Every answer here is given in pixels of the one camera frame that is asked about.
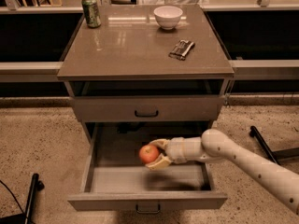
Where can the white bowl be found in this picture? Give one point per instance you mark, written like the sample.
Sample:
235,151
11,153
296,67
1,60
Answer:
167,17

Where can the open middle drawer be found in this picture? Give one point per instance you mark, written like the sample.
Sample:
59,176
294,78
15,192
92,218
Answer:
115,178

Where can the black stand leg left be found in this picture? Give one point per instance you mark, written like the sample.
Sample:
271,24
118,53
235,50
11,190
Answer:
26,215

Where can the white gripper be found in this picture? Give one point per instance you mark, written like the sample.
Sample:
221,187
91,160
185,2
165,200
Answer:
177,150

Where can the green soda can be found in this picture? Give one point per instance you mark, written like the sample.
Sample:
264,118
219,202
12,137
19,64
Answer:
91,13

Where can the closed top drawer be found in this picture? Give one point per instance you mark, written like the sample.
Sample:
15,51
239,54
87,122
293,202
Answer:
147,108

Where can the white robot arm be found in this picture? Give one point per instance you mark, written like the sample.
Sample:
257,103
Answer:
213,145

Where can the dark snack packet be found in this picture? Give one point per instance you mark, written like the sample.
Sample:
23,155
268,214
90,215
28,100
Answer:
181,50

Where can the grey drawer cabinet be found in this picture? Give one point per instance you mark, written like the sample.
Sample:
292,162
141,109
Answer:
128,56

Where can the red apple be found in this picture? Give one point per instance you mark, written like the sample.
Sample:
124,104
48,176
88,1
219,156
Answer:
148,153

